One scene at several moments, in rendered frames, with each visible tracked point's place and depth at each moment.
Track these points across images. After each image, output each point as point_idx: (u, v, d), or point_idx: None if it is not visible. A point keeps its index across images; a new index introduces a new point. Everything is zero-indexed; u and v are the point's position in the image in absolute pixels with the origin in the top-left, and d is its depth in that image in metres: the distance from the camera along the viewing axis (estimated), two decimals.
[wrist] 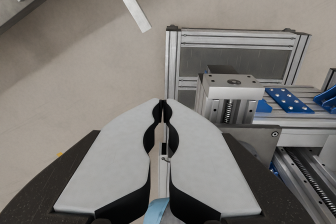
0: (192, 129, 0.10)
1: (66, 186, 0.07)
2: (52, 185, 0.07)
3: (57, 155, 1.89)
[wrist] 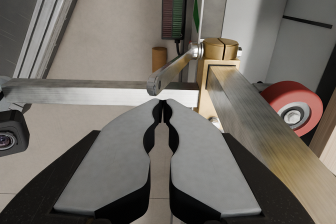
0: (192, 129, 0.10)
1: (66, 186, 0.07)
2: (52, 185, 0.07)
3: None
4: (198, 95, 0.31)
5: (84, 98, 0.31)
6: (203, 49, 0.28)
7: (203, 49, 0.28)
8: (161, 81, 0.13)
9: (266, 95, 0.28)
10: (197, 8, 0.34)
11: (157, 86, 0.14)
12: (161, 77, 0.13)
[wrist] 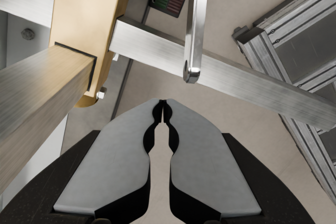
0: (192, 129, 0.10)
1: (66, 186, 0.07)
2: (52, 185, 0.07)
3: None
4: None
5: None
6: None
7: None
8: (185, 59, 0.10)
9: None
10: None
11: (202, 36, 0.10)
12: (184, 57, 0.11)
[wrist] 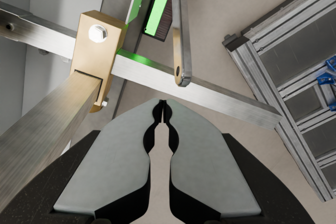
0: (192, 129, 0.10)
1: (66, 186, 0.07)
2: (52, 185, 0.07)
3: None
4: None
5: None
6: None
7: None
8: (176, 67, 0.11)
9: None
10: None
11: (189, 45, 0.11)
12: (175, 67, 0.12)
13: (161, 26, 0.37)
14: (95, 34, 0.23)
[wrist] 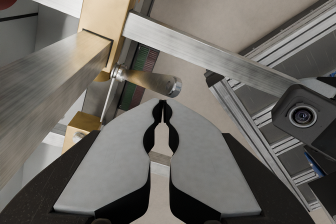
0: (192, 129, 0.10)
1: (66, 186, 0.07)
2: (52, 185, 0.07)
3: None
4: None
5: (228, 63, 0.27)
6: (111, 72, 0.28)
7: (111, 72, 0.28)
8: (165, 86, 0.13)
9: (6, 4, 0.21)
10: None
11: (169, 78, 0.14)
12: (163, 90, 0.13)
13: (132, 104, 0.48)
14: (77, 140, 0.34)
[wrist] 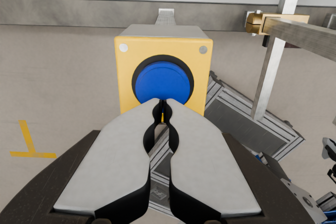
0: (192, 129, 0.10)
1: (66, 186, 0.07)
2: (52, 185, 0.07)
3: (19, 121, 1.63)
4: None
5: None
6: None
7: None
8: None
9: None
10: None
11: None
12: None
13: None
14: None
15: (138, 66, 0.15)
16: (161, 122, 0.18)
